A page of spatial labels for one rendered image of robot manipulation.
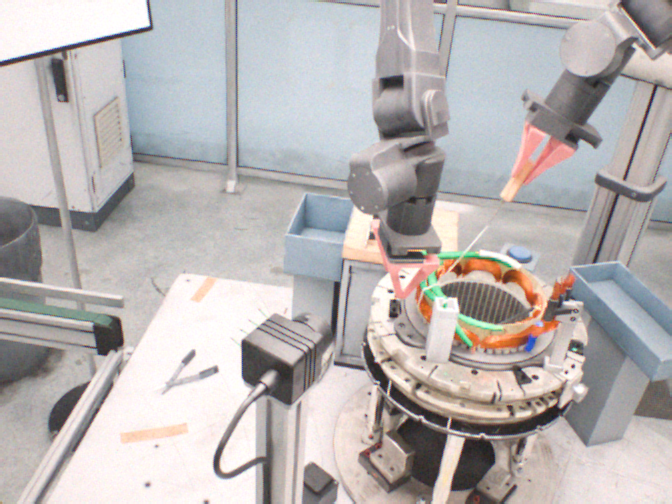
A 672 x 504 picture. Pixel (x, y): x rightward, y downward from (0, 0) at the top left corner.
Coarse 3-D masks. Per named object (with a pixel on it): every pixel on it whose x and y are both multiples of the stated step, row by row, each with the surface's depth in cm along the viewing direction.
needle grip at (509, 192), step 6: (528, 162) 81; (534, 162) 82; (522, 168) 82; (528, 168) 82; (522, 174) 82; (528, 174) 82; (510, 180) 83; (516, 180) 83; (522, 180) 83; (510, 186) 83; (516, 186) 83; (504, 192) 84; (510, 192) 84; (516, 192) 84; (504, 198) 84; (510, 198) 84
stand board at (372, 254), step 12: (360, 216) 124; (444, 216) 126; (456, 216) 127; (360, 228) 120; (372, 228) 120; (444, 228) 122; (456, 228) 123; (348, 240) 116; (360, 240) 117; (372, 240) 117; (444, 240) 119; (456, 240) 119; (348, 252) 115; (360, 252) 114; (372, 252) 114
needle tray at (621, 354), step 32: (576, 288) 113; (608, 288) 117; (640, 288) 112; (608, 320) 106; (640, 320) 109; (608, 352) 109; (640, 352) 99; (608, 384) 109; (640, 384) 110; (576, 416) 119; (608, 416) 113
